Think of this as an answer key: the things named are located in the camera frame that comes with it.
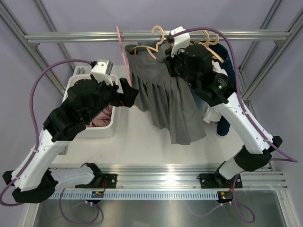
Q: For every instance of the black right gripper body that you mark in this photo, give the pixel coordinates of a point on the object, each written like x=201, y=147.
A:
x=177, y=64

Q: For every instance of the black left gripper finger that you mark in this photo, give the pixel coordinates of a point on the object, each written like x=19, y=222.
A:
x=127, y=89
x=128, y=100

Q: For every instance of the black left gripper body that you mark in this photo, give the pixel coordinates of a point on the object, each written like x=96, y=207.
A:
x=107, y=94

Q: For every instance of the pink ruffled skirt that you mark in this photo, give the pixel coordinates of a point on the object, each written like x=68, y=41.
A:
x=103, y=119

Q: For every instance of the pink plastic hanger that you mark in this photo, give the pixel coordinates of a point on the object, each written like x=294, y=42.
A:
x=123, y=56

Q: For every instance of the grey pleated skirt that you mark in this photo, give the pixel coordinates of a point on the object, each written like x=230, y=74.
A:
x=168, y=99

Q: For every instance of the light blue denim skirt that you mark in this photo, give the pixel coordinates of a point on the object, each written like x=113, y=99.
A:
x=201, y=105

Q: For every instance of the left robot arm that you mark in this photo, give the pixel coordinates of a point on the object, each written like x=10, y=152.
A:
x=34, y=181

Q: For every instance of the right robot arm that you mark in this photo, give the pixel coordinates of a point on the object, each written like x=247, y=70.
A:
x=195, y=65

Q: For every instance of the white pleated skirt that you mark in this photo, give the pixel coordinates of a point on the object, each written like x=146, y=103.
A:
x=209, y=113

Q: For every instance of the white plastic basket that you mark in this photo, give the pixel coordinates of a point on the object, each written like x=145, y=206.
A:
x=80, y=89

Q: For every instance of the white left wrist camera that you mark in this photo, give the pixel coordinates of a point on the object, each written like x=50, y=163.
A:
x=101, y=71

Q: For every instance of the aluminium hanging rail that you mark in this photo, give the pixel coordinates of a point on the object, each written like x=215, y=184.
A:
x=136, y=36

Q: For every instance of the aluminium frame strut left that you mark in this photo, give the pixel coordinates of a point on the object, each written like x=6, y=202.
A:
x=32, y=50

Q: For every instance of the aluminium frame strut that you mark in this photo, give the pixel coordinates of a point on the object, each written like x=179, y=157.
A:
x=32, y=50
x=261, y=57

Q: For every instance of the white slotted cable duct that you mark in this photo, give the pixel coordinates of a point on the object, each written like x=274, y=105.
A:
x=136, y=195

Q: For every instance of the aluminium frame strut right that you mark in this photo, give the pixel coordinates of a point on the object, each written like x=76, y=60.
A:
x=261, y=57

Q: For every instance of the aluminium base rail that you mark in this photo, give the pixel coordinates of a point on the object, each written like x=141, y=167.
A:
x=184, y=177

